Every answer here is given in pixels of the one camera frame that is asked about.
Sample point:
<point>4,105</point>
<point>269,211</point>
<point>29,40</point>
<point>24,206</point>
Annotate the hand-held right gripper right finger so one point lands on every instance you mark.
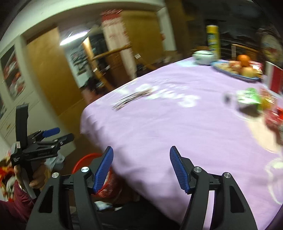
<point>180,170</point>

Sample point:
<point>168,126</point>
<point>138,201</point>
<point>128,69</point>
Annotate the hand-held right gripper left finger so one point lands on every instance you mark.
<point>104,170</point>

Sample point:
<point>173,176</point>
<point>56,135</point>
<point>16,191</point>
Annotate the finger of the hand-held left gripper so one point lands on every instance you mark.
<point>52,132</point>
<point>65,139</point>

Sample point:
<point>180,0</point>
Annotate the red plastic mesh basket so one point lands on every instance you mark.
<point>109,184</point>

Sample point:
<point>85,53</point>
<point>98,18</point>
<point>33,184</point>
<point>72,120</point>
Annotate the green white drink carton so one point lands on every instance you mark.
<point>248,98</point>

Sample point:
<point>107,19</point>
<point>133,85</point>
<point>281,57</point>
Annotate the red snack wrapper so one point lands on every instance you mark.
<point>274,118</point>

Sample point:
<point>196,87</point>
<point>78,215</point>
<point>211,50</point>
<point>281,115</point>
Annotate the person's left forearm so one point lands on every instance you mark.
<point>13,210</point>

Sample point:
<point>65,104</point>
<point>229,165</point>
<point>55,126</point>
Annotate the person's left hand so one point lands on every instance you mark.
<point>39,175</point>

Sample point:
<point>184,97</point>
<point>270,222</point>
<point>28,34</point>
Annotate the white cabinet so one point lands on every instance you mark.
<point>28,95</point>

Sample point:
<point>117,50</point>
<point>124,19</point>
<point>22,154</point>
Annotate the purple printed tablecloth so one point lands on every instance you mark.
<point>165,123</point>

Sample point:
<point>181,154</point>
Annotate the thin-framed eyeglasses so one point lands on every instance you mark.
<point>132,97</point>

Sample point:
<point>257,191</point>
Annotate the fluorescent tube light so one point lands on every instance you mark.
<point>73,38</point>

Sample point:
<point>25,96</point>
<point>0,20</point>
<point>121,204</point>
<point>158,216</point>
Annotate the curved wooden armchair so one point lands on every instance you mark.
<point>110,52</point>

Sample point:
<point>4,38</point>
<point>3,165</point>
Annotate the blue fruit plate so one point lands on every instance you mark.
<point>247,78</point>

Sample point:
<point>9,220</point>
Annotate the pale ceramic lidded jar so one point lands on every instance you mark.
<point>203,58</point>

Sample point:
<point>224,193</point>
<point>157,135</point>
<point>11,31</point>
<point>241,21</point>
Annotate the reddish orange fruit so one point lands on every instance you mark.
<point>234,67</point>

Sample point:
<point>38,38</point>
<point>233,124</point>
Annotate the red white door curtain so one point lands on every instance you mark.
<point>115,33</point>

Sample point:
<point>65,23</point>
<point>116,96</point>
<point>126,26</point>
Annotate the yellow apple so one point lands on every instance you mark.
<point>247,71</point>

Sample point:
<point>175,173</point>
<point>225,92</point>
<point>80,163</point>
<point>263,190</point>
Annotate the orange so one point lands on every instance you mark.
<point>243,60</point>

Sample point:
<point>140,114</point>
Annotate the red snack packet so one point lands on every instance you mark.
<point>257,66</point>

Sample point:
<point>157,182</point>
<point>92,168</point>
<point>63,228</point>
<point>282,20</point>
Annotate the yellow spray can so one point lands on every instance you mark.
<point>213,42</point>

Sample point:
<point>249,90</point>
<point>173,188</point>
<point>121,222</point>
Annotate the red white box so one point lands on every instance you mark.
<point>275,77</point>

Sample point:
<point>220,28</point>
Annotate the wooden dining chair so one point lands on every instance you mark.
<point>243,46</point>

